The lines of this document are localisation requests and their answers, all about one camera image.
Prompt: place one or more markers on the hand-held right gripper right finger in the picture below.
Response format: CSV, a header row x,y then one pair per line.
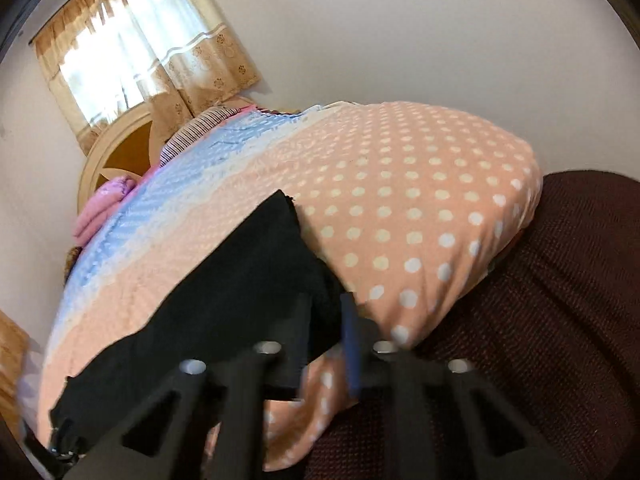
x,y
351,345

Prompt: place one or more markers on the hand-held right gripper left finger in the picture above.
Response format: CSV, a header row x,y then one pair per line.
x,y
301,340

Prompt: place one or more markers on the black pants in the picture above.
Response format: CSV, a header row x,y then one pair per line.
x,y
225,285

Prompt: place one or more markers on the polka dot bed blanket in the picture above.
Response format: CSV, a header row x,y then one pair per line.
x,y
400,185

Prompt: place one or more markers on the person's maroon knit clothing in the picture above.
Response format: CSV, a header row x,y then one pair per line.
x,y
550,310

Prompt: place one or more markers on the striped pillow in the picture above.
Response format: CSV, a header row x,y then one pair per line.
x,y
200,127

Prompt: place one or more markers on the folded pink blanket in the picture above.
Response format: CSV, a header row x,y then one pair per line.
x,y
105,200

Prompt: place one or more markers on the brown plush item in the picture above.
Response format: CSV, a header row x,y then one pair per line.
x,y
71,262

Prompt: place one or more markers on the cream wooden headboard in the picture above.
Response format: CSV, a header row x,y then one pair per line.
x,y
125,145

